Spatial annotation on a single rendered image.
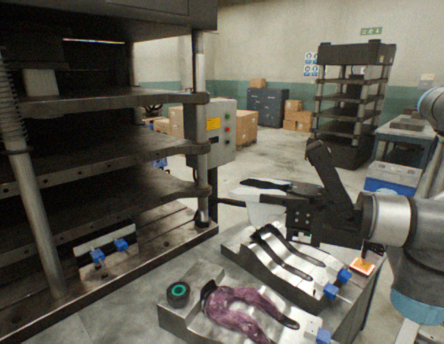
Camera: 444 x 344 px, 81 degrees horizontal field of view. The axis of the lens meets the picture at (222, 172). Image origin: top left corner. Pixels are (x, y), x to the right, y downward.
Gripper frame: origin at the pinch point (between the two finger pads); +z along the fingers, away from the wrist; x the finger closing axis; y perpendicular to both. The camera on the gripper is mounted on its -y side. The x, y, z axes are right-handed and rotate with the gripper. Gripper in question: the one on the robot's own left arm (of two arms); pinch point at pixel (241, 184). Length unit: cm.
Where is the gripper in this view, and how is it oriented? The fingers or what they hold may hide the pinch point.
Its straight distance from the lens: 45.5
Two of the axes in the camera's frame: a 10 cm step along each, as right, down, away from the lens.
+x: 3.4, -2.2, 9.2
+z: -9.4, -1.2, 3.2
